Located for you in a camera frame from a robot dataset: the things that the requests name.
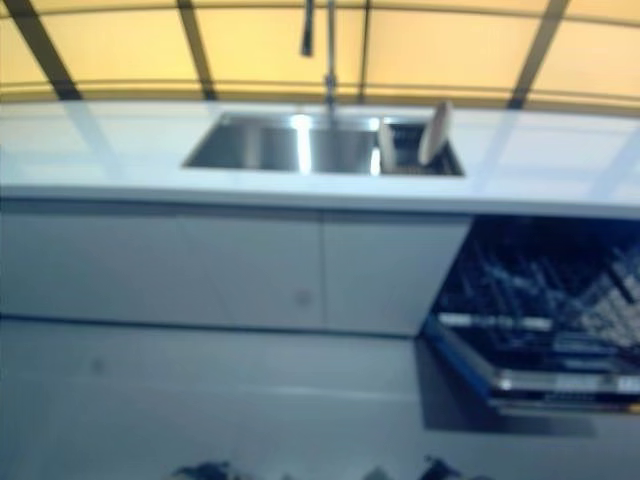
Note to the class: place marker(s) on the small white plate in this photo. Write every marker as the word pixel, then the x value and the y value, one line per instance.
pixel 386 145

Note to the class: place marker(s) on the white base cabinet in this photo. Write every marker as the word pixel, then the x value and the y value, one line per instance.
pixel 225 265

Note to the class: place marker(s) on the chrome pull-down kitchen faucet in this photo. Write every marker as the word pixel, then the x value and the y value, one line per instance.
pixel 329 55

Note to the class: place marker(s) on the stainless steel kitchen sink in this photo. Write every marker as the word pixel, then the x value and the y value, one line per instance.
pixel 280 145

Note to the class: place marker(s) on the open black dishwasher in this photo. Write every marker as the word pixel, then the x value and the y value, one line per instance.
pixel 540 360

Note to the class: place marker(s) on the large beige round plate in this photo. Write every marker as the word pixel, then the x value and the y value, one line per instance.
pixel 435 131

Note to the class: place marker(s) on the dark dish drying rack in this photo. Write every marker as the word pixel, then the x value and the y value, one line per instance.
pixel 440 162

